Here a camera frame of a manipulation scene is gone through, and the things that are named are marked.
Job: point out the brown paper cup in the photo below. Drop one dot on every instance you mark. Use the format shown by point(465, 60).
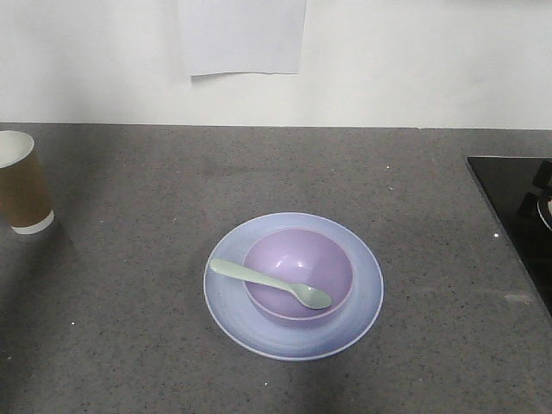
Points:
point(25, 202)

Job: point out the black gas stove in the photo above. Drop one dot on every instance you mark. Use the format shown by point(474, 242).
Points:
point(519, 191)

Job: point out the white paper sheet on wall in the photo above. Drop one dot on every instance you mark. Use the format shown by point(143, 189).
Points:
point(242, 36)

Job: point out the light blue plate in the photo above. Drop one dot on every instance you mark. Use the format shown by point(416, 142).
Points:
point(233, 311)

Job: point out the mint green plastic spoon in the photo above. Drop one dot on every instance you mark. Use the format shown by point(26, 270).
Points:
point(306, 295)

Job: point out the purple plastic bowl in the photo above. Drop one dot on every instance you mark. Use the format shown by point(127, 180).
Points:
point(299, 256)

